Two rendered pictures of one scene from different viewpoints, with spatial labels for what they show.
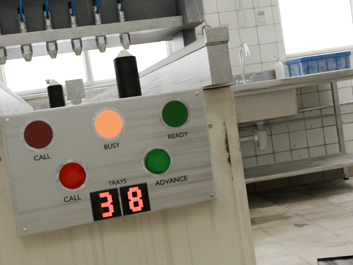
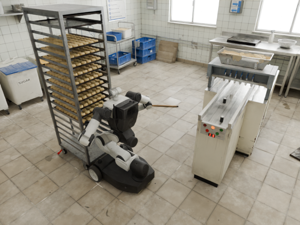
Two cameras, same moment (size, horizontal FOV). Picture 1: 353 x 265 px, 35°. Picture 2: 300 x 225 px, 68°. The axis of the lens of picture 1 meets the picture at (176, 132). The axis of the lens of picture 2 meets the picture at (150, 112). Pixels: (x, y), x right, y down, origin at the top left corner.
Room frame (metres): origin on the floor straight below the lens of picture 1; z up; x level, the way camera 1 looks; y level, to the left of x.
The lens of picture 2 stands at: (-1.03, -0.75, 2.03)
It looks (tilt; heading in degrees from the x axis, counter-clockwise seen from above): 31 degrees down; 45
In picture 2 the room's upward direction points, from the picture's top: straight up
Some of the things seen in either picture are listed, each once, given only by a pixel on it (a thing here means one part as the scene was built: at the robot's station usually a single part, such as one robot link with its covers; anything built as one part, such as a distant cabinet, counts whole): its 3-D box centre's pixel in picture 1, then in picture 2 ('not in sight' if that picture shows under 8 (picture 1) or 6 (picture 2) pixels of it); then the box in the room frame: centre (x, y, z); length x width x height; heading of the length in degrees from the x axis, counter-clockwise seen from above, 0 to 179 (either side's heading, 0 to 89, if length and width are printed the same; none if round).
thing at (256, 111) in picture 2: not in sight; (239, 105); (1.97, 0.37, 0.42); 1.28 x 0.72 x 0.84; 13
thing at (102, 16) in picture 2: not in sight; (110, 88); (0.30, 1.24, 0.97); 0.03 x 0.03 x 1.70; 7
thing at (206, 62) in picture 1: (118, 94); (252, 88); (1.65, 0.15, 0.87); 2.01 x 0.03 x 0.07; 13
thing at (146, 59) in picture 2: not in sight; (144, 56); (3.41, 3.97, 0.10); 0.60 x 0.40 x 0.20; 5
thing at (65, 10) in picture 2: not in sight; (77, 90); (0.04, 1.52, 0.93); 0.64 x 0.51 x 1.78; 97
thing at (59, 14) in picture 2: not in sight; (77, 102); (-0.15, 1.19, 0.97); 0.03 x 0.03 x 1.70; 7
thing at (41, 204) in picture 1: (112, 159); (212, 130); (0.66, 0.08, 0.77); 0.24 x 0.04 x 0.14; 103
